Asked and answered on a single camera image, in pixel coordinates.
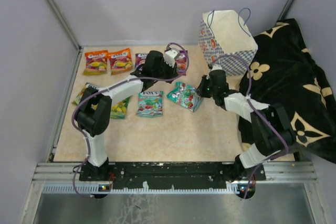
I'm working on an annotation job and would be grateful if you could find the mint candy bag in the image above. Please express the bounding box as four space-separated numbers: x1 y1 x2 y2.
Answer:
166 81 203 112
136 91 164 118

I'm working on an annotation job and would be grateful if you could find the purple candy bag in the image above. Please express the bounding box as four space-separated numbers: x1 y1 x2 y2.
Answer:
135 53 148 70
175 50 187 76

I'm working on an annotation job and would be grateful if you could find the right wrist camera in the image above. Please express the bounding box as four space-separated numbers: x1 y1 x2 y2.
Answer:
209 64 223 72

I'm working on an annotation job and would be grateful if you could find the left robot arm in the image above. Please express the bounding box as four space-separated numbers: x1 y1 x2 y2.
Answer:
71 48 180 181

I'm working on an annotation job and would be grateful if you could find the black floral blanket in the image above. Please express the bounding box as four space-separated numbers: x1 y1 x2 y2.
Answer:
239 18 335 163

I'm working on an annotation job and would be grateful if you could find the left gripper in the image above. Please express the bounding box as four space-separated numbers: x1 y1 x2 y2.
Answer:
154 58 180 84

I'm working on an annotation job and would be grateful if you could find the green candy bag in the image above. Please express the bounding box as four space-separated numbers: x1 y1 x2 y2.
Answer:
110 97 131 119
71 82 99 106

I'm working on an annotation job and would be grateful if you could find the orange candy bag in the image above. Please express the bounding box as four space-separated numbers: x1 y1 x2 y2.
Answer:
107 48 133 75
83 50 108 76

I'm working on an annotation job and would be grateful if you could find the blue checkered paper bag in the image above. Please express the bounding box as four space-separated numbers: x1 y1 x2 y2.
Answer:
198 10 258 76

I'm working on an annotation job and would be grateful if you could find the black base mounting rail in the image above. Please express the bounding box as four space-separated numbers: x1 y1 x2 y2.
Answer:
79 162 266 198

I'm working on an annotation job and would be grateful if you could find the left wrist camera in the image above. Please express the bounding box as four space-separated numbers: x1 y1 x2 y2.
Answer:
163 48 184 68

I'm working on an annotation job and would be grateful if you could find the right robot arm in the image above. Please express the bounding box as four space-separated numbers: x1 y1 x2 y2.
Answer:
196 68 296 182

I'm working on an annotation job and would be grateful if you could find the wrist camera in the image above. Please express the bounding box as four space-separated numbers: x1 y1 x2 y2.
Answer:
209 64 223 72
163 48 184 68

